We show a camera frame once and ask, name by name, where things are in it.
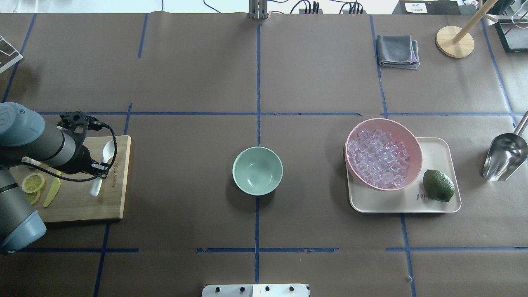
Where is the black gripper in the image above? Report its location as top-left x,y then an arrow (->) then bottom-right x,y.
66,146 -> 108,176

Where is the white plastic spoon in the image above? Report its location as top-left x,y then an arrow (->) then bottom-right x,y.
90,140 -> 115,197

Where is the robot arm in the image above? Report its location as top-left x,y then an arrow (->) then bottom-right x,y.
0,102 -> 113,255

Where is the green ceramic bowl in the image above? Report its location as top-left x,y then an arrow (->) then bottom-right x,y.
232,146 -> 283,196

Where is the clear ice cubes pile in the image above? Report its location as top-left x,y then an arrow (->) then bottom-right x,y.
346,129 -> 410,189

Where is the pink bowl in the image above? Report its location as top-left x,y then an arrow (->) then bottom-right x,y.
344,118 -> 423,191

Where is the metal ice scoop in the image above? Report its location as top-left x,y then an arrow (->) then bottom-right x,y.
482,112 -> 528,181

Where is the yellow plastic knife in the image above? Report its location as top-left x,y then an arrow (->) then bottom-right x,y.
43,177 -> 61,208

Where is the bamboo cutting board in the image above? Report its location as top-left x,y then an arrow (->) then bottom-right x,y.
32,135 -> 132,223

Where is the upper lemon slice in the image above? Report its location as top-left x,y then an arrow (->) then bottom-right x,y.
21,173 -> 45,193

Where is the lemon slice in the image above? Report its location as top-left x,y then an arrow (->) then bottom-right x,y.
21,173 -> 45,193
24,190 -> 41,205

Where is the lower lemon slice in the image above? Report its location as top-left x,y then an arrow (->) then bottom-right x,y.
24,190 -> 41,205

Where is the metal cup rack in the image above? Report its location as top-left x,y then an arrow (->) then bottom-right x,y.
0,36 -> 23,73

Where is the grey folded cloth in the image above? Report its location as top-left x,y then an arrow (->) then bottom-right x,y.
376,35 -> 420,70

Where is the cream rectangular tray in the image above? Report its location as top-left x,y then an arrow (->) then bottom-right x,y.
347,137 -> 462,214

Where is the green avocado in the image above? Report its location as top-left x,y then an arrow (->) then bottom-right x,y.
422,169 -> 456,203

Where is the wooden stand with round base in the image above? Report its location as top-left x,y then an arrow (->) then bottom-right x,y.
434,0 -> 498,58

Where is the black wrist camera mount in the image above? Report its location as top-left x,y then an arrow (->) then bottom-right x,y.
57,111 -> 103,146

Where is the aluminium frame post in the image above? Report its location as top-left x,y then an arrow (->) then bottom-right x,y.
248,0 -> 269,19

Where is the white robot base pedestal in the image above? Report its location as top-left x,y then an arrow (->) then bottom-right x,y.
201,283 -> 311,297

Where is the black tray with frame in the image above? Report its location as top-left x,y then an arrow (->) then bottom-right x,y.
494,19 -> 528,53

